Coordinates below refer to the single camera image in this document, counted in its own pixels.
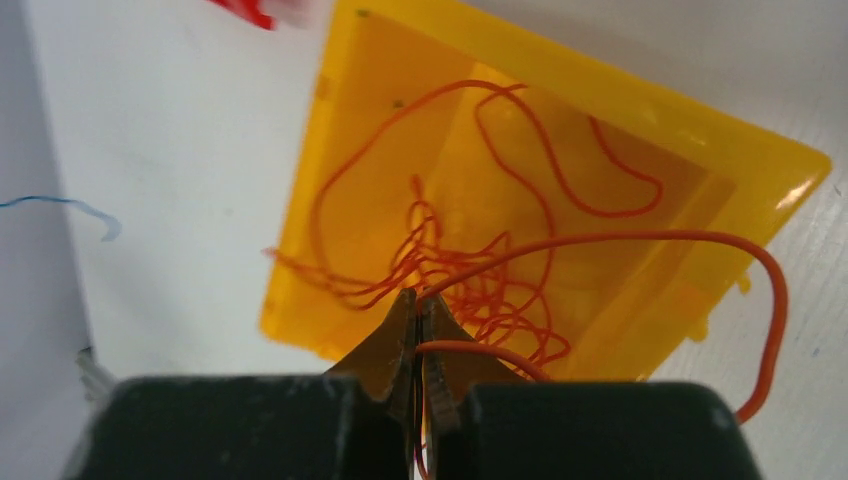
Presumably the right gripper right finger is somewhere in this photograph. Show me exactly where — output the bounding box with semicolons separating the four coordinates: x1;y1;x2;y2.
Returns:
421;295;525;434

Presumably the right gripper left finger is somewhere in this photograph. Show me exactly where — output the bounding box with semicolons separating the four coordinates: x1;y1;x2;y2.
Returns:
327;288;418;424

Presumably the bright orange cable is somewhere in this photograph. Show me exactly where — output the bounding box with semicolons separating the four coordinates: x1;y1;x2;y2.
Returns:
264;79;665;372

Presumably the yellow plastic bin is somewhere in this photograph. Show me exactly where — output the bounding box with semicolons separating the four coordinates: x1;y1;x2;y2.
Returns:
260;1;830;379

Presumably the red plastic bin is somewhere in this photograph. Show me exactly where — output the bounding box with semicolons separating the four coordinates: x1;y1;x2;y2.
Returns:
210;0;276;31

